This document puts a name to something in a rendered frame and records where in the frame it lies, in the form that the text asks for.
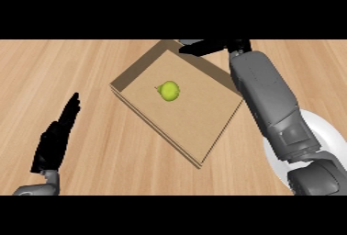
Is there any green pear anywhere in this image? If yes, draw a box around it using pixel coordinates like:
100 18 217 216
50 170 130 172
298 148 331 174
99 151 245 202
155 80 182 103

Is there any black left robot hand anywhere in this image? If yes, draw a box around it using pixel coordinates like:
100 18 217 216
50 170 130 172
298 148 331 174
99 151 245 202
28 92 83 175

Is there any brown cardboard box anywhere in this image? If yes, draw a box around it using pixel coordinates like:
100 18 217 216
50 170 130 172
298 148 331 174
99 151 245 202
108 39 245 170

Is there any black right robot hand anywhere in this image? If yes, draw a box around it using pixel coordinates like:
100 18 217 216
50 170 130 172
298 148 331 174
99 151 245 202
177 39 254 58

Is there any white plate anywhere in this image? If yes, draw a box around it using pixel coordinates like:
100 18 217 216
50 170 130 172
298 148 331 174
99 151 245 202
261 108 347 189

